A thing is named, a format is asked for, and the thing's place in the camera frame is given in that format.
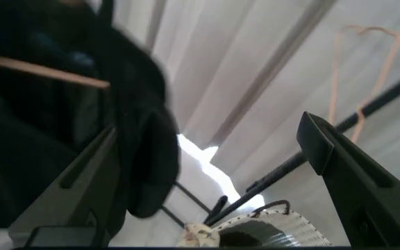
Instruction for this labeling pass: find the white curtain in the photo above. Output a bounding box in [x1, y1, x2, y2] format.
[88, 0, 400, 247]

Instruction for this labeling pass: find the white laundry basket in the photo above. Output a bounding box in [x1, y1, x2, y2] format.
[210, 199, 333, 248]

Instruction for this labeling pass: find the pink clothes hanger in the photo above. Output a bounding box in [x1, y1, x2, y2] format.
[0, 50, 111, 90]
[327, 23, 400, 144]

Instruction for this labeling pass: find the black short-sleeved shirt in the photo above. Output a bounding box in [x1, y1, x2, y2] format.
[0, 0, 181, 230]

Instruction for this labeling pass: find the black clothes rack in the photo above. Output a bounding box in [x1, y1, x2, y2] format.
[160, 67, 400, 228]

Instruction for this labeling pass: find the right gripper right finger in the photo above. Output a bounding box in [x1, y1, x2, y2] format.
[296, 110, 400, 248]

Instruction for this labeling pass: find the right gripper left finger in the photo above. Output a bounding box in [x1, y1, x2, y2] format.
[8, 124, 122, 248]

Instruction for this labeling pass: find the cream printed garment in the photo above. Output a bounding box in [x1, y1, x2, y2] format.
[175, 222, 222, 248]

